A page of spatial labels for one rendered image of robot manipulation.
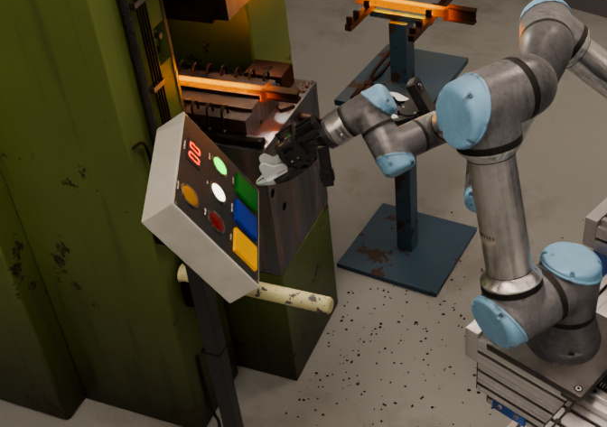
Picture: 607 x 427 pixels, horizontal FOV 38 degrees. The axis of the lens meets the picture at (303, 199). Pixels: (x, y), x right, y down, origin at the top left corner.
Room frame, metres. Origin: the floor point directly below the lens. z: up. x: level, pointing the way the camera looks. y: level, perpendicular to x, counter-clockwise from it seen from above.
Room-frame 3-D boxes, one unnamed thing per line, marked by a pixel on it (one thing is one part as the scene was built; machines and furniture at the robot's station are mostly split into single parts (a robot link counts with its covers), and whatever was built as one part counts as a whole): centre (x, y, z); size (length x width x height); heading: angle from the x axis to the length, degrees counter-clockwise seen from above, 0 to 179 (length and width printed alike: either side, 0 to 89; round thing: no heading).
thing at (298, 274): (2.20, 0.26, 0.23); 0.56 x 0.38 x 0.47; 63
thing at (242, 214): (1.51, 0.14, 1.01); 0.07 x 0.05 x 0.07; 178
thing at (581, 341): (1.23, -0.50, 0.87); 0.15 x 0.15 x 0.10
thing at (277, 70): (2.24, 0.06, 0.95); 0.12 x 0.09 x 0.07; 63
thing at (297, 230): (2.20, 0.26, 0.69); 0.56 x 0.38 x 0.45; 63
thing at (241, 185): (1.61, 0.13, 1.01); 0.07 x 0.05 x 0.07; 178
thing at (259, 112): (2.15, 0.27, 0.96); 0.42 x 0.20 x 0.09; 63
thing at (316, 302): (1.70, 0.16, 0.62); 0.44 x 0.05 x 0.05; 63
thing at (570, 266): (1.22, -0.49, 0.98); 0.13 x 0.12 x 0.14; 117
